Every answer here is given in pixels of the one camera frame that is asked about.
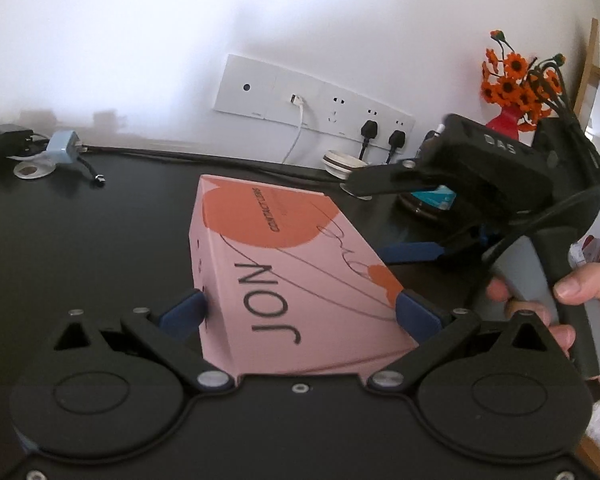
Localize black power adapter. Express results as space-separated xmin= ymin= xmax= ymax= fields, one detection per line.
xmin=0 ymin=124 xmax=35 ymax=157

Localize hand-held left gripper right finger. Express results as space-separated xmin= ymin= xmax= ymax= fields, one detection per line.
xmin=369 ymin=289 xmax=558 ymax=394

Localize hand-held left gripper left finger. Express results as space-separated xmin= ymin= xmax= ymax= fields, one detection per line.
xmin=44 ymin=287 xmax=232 ymax=394

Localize pink cardboard box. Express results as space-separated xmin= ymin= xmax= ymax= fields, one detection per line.
xmin=189 ymin=174 xmax=421 ymax=376

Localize black desktop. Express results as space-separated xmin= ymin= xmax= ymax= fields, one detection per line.
xmin=0 ymin=149 xmax=600 ymax=480

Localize black wall plug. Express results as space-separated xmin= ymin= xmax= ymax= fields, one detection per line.
xmin=360 ymin=119 xmax=379 ymax=161
xmin=387 ymin=129 xmax=407 ymax=165

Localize brown supplement bottle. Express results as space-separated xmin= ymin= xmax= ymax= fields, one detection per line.
xmin=397 ymin=127 xmax=456 ymax=222

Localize round white brown dish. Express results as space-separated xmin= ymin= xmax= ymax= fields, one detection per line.
xmin=322 ymin=149 xmax=370 ymax=178

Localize person's right hand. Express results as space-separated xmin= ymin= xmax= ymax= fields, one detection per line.
xmin=485 ymin=265 xmax=600 ymax=358

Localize white charging cable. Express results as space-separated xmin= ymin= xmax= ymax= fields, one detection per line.
xmin=280 ymin=92 xmax=308 ymax=166

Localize light blue power adapter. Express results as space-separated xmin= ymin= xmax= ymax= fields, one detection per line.
xmin=46 ymin=130 xmax=83 ymax=165

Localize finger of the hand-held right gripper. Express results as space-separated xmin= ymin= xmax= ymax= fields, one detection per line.
xmin=347 ymin=159 xmax=461 ymax=197
xmin=380 ymin=240 xmax=486 ymax=266

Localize red vase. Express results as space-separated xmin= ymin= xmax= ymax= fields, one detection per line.
xmin=485 ymin=110 xmax=536 ymax=146

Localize orange artificial flowers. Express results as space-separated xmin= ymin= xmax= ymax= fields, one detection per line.
xmin=480 ymin=30 xmax=567 ymax=126

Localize white wall socket panel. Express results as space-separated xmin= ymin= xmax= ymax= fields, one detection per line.
xmin=212 ymin=52 xmax=416 ymax=150

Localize black charging cable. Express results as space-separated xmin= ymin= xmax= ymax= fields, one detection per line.
xmin=77 ymin=155 xmax=107 ymax=187

